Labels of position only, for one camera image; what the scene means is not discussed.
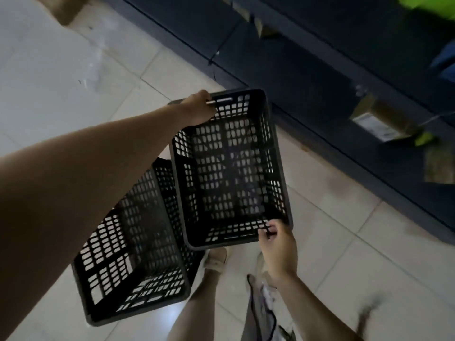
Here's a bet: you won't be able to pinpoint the person's right hand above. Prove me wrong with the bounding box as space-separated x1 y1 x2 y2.
257 219 299 280

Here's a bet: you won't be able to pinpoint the person's left hand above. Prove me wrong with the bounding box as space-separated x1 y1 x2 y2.
169 89 218 128

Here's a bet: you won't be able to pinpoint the black perforated plastic crate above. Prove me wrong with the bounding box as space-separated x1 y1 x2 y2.
71 157 206 327
167 88 294 251

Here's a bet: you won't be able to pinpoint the person's right forearm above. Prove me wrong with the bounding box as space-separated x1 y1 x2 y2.
269 270 362 341

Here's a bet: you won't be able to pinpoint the person's left forearm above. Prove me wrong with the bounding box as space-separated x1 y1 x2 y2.
0 103 186 341

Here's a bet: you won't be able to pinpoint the beige left shoe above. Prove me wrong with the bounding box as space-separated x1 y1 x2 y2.
201 246 228 274

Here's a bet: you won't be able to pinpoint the grey patterned garment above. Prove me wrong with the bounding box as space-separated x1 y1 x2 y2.
246 273 298 341

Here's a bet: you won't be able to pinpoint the row of shelf price tags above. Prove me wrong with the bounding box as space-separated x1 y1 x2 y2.
213 0 283 39

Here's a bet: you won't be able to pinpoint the person's left leg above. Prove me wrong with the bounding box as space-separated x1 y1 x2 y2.
166 268 222 341

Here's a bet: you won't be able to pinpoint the dark blue shelf unit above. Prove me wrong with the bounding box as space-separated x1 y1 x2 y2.
95 0 455 246

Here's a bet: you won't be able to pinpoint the cardboard box with white label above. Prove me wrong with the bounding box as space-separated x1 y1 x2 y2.
350 94 424 143

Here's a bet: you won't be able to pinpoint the small green item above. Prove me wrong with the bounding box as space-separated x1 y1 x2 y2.
414 132 438 148

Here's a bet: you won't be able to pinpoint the brown woven item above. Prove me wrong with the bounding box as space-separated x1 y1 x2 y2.
423 142 455 185

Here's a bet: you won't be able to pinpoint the bright green package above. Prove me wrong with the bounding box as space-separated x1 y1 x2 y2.
396 0 455 22

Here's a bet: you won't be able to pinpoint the blue package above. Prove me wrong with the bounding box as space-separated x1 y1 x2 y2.
429 42 455 83

